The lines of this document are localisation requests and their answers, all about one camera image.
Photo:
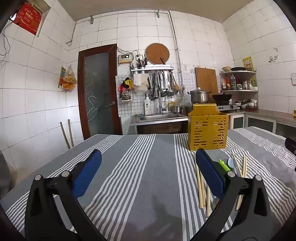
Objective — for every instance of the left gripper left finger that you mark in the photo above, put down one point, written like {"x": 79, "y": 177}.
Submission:
{"x": 42, "y": 218}

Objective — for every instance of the light blue plastic spoon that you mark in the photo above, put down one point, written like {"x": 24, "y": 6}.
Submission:
{"x": 231, "y": 164}

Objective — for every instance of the steel cooking pot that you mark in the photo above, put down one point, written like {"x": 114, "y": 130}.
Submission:
{"x": 199, "y": 96}

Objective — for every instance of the wall control box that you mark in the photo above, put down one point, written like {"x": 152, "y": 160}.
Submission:
{"x": 125, "y": 58}

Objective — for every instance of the green plastic utensil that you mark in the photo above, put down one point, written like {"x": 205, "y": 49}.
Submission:
{"x": 224, "y": 166}

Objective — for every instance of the grey striped tablecloth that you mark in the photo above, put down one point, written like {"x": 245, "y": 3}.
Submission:
{"x": 146, "y": 185}

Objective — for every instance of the yellow plastic utensil holder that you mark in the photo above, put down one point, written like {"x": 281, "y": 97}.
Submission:
{"x": 207, "y": 127}

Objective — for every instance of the black wok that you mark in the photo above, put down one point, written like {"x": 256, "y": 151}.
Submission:
{"x": 222, "y": 98}

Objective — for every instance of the rectangular wooden cutting board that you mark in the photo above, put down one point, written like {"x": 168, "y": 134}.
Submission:
{"x": 207, "y": 81}

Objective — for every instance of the brown framed glass door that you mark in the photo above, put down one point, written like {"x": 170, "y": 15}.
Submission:
{"x": 97, "y": 96}

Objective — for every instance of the red box in window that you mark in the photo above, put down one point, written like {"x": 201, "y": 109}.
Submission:
{"x": 28, "y": 18}

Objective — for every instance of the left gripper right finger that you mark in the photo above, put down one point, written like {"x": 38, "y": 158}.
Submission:
{"x": 253, "y": 220}

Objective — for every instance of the corner shelf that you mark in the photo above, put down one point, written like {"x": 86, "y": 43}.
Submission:
{"x": 238, "y": 81}

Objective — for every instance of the white soap bottle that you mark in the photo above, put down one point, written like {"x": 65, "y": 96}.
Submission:
{"x": 147, "y": 106}

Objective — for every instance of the gas stove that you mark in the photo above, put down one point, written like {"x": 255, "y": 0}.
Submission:
{"x": 228, "y": 107}

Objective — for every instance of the wall utensil rack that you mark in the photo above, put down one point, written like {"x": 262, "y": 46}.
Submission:
{"x": 150, "y": 68}

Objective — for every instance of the kitchen faucet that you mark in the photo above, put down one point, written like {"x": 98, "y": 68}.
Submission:
{"x": 162, "y": 106}

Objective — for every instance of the steel sink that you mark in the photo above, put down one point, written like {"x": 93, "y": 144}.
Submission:
{"x": 158, "y": 117}

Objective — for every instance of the yellow wall poster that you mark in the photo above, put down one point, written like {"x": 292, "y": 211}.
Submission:
{"x": 248, "y": 63}

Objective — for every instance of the hanging plastic bag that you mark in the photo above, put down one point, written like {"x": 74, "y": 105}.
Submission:
{"x": 69, "y": 81}

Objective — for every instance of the wooden stick by wall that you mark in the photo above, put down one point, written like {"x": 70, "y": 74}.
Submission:
{"x": 70, "y": 133}
{"x": 64, "y": 135}

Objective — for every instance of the round wooden board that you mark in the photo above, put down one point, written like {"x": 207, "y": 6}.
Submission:
{"x": 157, "y": 53}

